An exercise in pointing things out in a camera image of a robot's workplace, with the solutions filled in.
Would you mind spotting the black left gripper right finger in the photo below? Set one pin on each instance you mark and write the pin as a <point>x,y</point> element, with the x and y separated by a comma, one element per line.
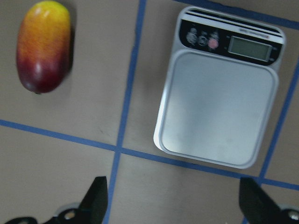
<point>258,208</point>

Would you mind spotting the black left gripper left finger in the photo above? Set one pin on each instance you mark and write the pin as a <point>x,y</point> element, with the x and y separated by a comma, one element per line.
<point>92,208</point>

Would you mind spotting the red yellow mango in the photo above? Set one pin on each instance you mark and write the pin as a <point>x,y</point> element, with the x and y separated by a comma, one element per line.
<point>43,46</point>

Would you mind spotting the brown cardboard table cover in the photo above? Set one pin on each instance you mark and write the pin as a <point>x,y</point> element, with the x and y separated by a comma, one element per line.
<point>100,120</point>

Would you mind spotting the silver digital kitchen scale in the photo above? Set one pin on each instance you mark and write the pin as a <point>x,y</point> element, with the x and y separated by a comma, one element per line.
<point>220,86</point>

